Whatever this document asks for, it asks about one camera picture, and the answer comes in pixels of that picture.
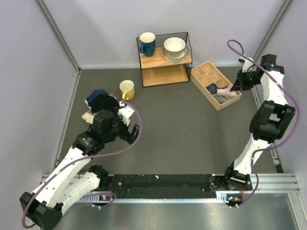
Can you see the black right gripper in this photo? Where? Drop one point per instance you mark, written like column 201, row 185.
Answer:
column 237, row 85

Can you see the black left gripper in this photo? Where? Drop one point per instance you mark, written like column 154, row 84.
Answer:
column 129, row 137

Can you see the pink underwear navy trim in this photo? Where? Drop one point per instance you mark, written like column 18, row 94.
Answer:
column 226, row 91

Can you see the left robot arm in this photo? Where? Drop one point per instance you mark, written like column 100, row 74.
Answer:
column 47, row 204

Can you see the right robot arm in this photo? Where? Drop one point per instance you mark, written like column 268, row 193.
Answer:
column 269, row 122

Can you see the grey rolled underwear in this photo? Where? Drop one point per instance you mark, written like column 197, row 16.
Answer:
column 220, row 99

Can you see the navy striped rolled underwear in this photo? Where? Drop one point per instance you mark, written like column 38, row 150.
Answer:
column 212, row 89

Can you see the wooden compartment tray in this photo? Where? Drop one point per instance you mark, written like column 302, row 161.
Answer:
column 205, row 74

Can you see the black garment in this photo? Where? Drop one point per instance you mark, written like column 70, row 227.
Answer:
column 104, row 102

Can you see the cream garment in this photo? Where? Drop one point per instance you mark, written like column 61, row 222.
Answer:
column 88, row 117

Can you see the yellow mug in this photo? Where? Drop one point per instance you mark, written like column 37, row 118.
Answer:
column 127, row 89

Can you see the navy blue garment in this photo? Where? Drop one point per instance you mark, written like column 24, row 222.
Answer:
column 93, row 95

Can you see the white scalloped bowl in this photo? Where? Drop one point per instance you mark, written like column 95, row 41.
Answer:
column 175, row 58

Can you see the cream ceramic bowl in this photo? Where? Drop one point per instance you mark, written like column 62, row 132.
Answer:
column 174, row 46

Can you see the dark blue mug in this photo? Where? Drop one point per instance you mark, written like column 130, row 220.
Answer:
column 147, row 46

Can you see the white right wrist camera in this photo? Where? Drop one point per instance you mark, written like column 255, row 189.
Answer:
column 247, row 65

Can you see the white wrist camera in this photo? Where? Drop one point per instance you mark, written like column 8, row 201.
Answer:
column 125, row 111
column 247, row 65

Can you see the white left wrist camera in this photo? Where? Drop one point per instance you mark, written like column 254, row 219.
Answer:
column 125, row 111

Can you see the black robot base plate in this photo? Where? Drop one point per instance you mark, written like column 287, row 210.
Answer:
column 207, row 182

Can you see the black wire wooden shelf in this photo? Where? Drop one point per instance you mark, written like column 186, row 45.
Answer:
column 157, row 70

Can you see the aluminium frame rail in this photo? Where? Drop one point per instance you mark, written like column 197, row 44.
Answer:
column 277, row 183

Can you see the grey slotted cable duct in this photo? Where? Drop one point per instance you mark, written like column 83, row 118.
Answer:
column 201, row 197

